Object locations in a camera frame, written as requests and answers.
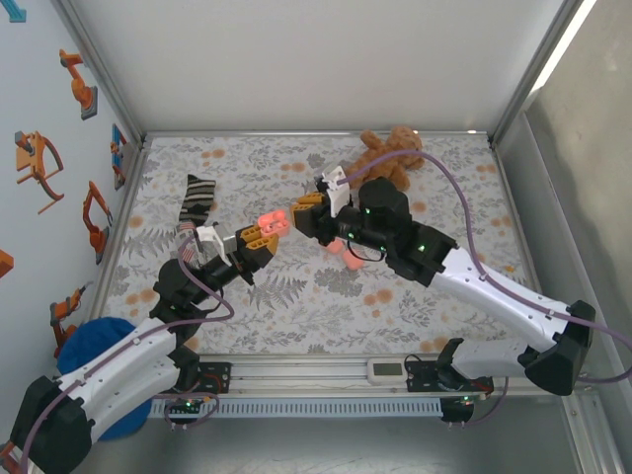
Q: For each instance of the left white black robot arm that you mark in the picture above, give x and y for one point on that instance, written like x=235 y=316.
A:
x=118 y=363

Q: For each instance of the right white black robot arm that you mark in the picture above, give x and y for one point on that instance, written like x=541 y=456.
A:
x=498 y=291

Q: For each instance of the black white striped sock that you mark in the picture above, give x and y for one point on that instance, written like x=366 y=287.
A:
x=197 y=197

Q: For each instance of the brown teddy bear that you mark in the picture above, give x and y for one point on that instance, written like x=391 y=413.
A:
x=400 y=140

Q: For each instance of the blue cloth bundle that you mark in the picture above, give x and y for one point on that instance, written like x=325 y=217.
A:
x=99 y=340

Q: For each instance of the floral print tablecloth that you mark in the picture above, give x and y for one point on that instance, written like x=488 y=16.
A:
x=321 y=340

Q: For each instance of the blue orange conveyor sticker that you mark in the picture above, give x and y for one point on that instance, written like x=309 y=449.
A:
x=117 y=148

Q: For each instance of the white digital display device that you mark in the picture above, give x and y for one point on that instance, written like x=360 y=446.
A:
x=387 y=370

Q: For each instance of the orange block sticker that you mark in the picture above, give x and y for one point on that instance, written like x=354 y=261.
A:
x=5 y=264

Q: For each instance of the orange claw gripper sticker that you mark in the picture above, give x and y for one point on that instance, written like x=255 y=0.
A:
x=32 y=163

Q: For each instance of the aluminium frame rail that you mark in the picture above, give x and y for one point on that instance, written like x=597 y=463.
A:
x=121 y=227
x=316 y=133
x=523 y=237

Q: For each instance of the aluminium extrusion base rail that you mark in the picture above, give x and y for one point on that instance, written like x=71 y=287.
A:
x=306 y=375

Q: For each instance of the aluminium frame post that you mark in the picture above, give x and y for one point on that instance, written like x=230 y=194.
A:
x=99 y=69
x=538 y=74

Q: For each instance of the blue wall sticker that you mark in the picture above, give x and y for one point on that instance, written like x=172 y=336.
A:
x=17 y=12

